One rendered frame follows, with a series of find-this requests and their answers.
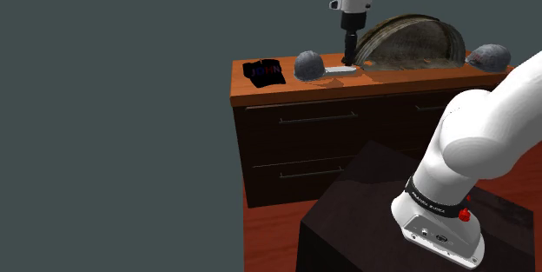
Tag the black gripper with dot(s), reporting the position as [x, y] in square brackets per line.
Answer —
[353, 21]

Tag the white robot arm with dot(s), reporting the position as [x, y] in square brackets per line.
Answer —
[478, 135]

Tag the white flat oblong object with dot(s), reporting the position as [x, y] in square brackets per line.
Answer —
[338, 70]

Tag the black cap with lettering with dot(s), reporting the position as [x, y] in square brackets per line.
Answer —
[263, 74]

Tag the dark wooden chest of drawers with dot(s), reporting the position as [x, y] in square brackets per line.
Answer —
[305, 144]

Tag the grey cap with red print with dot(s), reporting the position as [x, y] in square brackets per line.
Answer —
[491, 57]

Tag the dark robot stand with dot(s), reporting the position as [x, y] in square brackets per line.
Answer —
[360, 220]

